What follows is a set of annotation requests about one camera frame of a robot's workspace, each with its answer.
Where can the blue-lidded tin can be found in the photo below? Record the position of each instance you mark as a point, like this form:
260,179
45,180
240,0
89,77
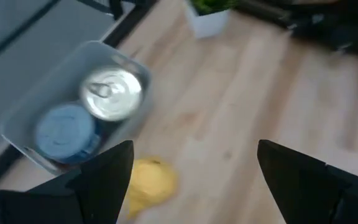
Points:
65,133

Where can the yellow pear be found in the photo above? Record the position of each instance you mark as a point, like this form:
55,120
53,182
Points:
152,183

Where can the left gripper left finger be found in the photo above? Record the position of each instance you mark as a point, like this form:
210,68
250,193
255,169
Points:
89,199

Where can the grey plastic bin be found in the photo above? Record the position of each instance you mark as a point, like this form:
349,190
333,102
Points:
57,77

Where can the green plant in white pot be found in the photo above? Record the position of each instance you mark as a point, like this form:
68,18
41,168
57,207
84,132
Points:
208,25

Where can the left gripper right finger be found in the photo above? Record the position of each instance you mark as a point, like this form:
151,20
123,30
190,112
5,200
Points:
315,199

